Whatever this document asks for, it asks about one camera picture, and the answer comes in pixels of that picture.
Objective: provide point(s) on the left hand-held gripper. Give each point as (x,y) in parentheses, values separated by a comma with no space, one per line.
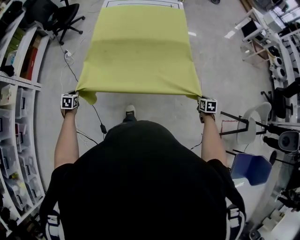
(69,101)

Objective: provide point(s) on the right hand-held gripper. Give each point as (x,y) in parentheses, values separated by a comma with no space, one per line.
(207,105)

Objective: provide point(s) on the yellow-green tablecloth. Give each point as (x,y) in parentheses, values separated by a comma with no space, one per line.
(140,56)

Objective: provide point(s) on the person's right forearm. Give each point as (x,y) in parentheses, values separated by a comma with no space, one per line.
(212,140)

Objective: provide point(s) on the person's left forearm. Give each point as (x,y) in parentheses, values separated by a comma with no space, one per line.
(66,138)

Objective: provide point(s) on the clear plastic storage bin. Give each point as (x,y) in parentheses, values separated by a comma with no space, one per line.
(7,161)
(23,102)
(22,133)

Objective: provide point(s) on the white power strip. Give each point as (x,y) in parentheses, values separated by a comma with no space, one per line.
(68,54)

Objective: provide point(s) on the white chair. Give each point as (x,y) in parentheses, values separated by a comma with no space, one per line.
(253,124)

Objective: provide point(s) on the white shelving unit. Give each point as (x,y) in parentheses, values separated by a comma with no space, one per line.
(18,112)

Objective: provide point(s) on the person's white shoe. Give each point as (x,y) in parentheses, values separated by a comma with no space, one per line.
(130,110)

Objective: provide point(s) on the person's dark trouser leg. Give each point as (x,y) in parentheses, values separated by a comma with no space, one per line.
(129,119)

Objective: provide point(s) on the blue chair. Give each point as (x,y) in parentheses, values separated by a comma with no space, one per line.
(252,167)

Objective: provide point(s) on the black swivel chair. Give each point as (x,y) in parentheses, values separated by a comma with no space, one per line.
(284,98)

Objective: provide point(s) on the white side table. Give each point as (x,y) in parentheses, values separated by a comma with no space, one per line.
(255,35)

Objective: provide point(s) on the black office chair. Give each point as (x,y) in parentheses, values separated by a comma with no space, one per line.
(63,16)

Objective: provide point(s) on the grey round fan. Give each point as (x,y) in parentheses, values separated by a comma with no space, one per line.
(287,141)

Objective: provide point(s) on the person's black shirt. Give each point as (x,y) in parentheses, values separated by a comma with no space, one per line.
(143,182)

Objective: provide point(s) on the black metal frame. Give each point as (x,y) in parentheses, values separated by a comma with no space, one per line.
(236,124)

